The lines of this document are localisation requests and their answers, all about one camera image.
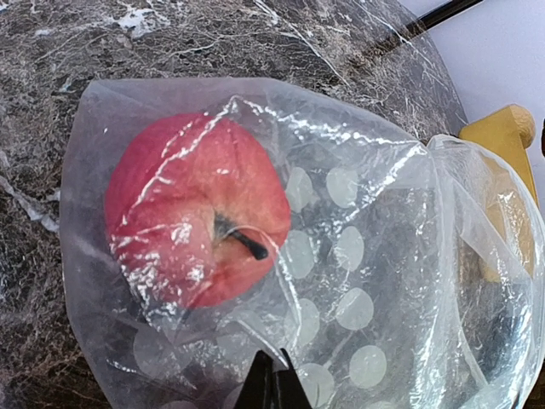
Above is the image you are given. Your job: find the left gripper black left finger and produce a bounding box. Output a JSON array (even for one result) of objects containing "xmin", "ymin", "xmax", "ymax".
[{"xmin": 236, "ymin": 350, "xmax": 273, "ymax": 409}]

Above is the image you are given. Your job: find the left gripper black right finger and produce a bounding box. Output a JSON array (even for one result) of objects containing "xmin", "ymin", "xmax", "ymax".
[{"xmin": 272, "ymin": 349, "xmax": 312, "ymax": 409}]

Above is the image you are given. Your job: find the clear polka dot zip bag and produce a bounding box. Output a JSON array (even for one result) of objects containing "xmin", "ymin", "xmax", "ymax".
[{"xmin": 60, "ymin": 78, "xmax": 544, "ymax": 408}]

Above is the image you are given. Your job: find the pink red fake apple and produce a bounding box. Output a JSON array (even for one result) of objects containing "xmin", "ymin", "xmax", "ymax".
[{"xmin": 104, "ymin": 113, "xmax": 291, "ymax": 308}]

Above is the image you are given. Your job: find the yellow plastic basket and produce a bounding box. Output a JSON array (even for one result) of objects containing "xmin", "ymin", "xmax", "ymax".
[{"xmin": 458, "ymin": 104, "xmax": 538, "ymax": 277}]

